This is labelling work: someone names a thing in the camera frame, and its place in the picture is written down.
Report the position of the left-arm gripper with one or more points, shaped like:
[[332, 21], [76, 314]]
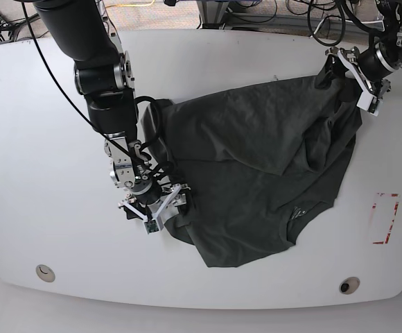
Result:
[[368, 70]]

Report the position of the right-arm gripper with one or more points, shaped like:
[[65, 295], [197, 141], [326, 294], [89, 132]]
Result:
[[153, 201]]

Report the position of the dark grey T-shirt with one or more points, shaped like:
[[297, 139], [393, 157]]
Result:
[[262, 161]]

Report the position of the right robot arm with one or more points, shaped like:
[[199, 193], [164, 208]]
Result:
[[132, 126]]

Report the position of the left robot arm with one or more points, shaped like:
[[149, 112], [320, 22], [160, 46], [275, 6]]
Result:
[[388, 40]]

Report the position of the red tape rectangle marking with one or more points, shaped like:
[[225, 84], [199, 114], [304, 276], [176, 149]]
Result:
[[382, 217]]

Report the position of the left table grommet hole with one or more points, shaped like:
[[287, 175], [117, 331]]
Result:
[[45, 273]]

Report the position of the table grommet hole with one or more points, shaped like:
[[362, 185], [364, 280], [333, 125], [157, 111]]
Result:
[[349, 285], [45, 273]]

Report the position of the right table grommet hole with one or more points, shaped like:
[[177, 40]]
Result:
[[349, 285]]

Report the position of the black tripod legs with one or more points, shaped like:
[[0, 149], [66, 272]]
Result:
[[14, 25]]

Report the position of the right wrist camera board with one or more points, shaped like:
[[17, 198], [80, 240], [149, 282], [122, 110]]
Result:
[[153, 225]]

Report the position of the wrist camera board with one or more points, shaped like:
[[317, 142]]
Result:
[[369, 103], [153, 225]]

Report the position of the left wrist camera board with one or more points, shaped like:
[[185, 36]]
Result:
[[369, 103]]

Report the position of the aluminium frame base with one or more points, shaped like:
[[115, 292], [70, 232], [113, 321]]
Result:
[[291, 17]]

